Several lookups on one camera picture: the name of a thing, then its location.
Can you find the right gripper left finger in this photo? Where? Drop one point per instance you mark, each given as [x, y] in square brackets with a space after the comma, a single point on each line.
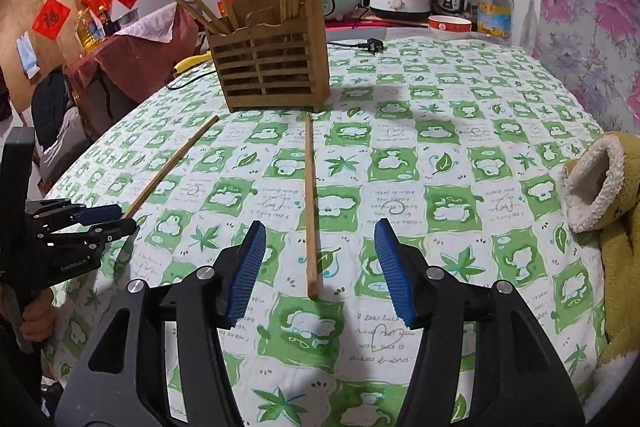
[120, 379]

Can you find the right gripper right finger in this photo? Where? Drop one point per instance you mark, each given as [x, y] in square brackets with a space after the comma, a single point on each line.
[519, 379]

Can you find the person's left hand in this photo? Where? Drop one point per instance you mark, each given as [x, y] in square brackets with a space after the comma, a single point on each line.
[39, 317]

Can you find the dark red table cloth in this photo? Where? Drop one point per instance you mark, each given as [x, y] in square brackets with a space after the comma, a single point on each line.
[131, 65]

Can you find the olive fleece-lined glove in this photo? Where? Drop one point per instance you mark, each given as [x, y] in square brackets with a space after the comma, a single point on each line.
[601, 189]

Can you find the green white patterned tablecloth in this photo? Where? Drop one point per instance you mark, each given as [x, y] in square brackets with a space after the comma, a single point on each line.
[460, 145]

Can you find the wooden slatted utensil holder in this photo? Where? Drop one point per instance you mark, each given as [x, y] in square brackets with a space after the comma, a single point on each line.
[265, 64]

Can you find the red white bowl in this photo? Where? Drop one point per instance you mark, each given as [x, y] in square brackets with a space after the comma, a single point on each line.
[449, 27]

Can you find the white electric hotplate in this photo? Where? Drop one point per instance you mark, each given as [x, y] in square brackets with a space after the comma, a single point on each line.
[401, 9]

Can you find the yellow handled tool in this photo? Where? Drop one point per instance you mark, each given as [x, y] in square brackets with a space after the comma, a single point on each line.
[191, 62]

